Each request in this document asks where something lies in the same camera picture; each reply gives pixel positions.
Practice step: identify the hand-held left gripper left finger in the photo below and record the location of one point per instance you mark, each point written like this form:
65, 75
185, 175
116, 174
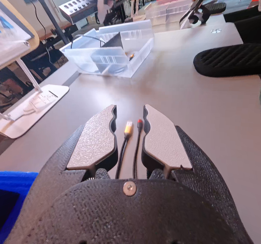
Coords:
93, 144

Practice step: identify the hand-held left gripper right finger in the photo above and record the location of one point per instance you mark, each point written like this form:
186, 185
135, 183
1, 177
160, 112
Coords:
165, 146

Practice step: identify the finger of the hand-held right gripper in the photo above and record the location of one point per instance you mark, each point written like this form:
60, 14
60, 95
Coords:
101, 3

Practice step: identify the large black USB hub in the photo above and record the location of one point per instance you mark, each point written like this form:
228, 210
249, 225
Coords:
77, 9

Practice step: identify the clear plastic bin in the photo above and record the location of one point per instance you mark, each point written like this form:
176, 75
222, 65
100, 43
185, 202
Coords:
142, 50
173, 9

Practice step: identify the blue plastic bin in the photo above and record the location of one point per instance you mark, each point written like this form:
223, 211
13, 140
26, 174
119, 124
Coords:
16, 180

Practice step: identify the black divider of clear bin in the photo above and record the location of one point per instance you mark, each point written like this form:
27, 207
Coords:
114, 41

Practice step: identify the black divider of blue bin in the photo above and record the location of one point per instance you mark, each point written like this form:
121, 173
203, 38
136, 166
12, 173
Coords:
8, 205

